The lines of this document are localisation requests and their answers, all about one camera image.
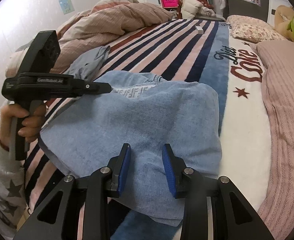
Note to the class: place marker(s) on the person's left hand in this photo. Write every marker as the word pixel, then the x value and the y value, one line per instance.
pixel 30 127

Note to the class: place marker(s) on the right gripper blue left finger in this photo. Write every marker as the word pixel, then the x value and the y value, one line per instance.
pixel 119 166

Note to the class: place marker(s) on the light blue denim pants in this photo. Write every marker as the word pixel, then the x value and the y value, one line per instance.
pixel 147 112

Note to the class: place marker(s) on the blue wall poster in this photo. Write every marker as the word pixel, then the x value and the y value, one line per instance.
pixel 66 6

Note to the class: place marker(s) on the white small remote box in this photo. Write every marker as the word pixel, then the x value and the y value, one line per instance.
pixel 199 29

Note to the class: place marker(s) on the grey star-patterned left sleeve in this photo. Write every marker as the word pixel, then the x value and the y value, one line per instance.
pixel 12 199

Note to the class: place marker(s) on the pink beige crumpled duvet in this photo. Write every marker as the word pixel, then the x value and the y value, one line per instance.
pixel 105 22

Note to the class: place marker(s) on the tan plush toy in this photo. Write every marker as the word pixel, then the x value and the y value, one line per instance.
pixel 283 16

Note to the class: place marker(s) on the grey folded garment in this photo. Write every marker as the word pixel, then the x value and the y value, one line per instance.
pixel 87 65

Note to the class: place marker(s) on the pile of clothes on chair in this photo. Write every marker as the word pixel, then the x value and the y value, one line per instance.
pixel 192 9

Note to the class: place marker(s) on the pink ribbed pillow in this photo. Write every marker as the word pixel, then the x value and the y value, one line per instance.
pixel 277 210

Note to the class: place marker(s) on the floral pillow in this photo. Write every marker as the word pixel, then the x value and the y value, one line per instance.
pixel 252 29

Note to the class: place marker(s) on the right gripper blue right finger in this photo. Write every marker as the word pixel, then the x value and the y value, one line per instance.
pixel 174 167

